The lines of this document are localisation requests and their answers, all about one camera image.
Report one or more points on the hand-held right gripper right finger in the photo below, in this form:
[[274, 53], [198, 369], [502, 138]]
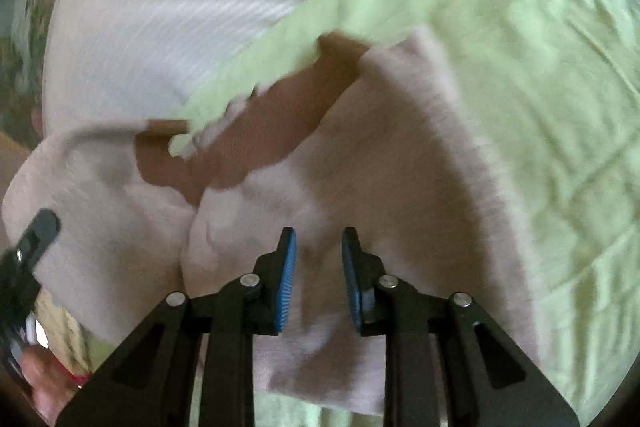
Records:
[[353, 287]]

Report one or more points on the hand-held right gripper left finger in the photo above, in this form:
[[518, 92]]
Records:
[[286, 287]]

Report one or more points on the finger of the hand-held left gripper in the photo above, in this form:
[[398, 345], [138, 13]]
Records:
[[40, 232]]

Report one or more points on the pink knit sweater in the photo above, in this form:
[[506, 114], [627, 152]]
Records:
[[375, 157]]

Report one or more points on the person's left hand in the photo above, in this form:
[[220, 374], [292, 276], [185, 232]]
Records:
[[45, 382]]

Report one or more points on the green checkered pillow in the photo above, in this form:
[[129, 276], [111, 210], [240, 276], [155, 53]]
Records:
[[65, 332]]

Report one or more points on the white striped quilt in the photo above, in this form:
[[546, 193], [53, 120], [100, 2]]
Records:
[[175, 7]]

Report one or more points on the light green bed sheet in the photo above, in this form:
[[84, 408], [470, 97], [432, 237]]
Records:
[[550, 82]]

